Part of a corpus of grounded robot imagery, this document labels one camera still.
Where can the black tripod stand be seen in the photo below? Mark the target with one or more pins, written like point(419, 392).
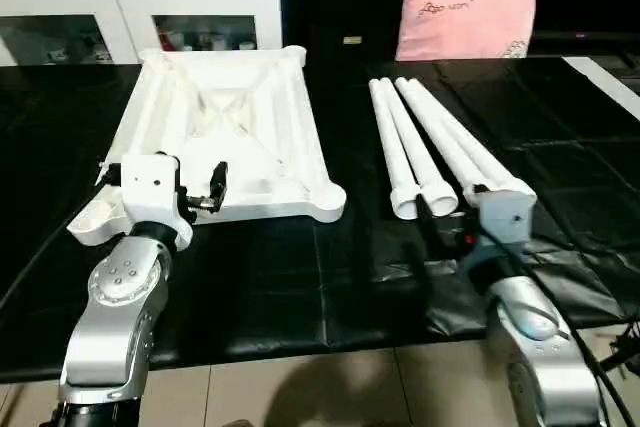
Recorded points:
point(622, 347)

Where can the pink pillow with print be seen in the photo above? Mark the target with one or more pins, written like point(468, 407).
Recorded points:
point(465, 22)

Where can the black work mat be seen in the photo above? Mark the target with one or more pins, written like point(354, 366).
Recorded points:
point(310, 287)

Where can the white cabinet with glass doors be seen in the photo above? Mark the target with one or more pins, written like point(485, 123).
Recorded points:
point(130, 2)

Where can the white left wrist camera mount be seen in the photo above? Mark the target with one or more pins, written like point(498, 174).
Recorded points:
point(150, 187)

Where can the small yellow label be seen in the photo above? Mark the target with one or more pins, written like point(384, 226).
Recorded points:
point(352, 39)

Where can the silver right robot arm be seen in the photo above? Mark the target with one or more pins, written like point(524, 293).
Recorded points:
point(540, 347)

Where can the white flat board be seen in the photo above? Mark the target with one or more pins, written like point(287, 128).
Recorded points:
point(610, 87)

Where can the white plastic table leg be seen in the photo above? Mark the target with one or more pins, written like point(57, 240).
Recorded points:
point(445, 142)
point(395, 147)
point(415, 147)
point(480, 147)

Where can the white plastic table top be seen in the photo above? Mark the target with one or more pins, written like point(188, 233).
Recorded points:
point(280, 147)

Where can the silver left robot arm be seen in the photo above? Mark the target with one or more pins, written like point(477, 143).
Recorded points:
point(115, 307)

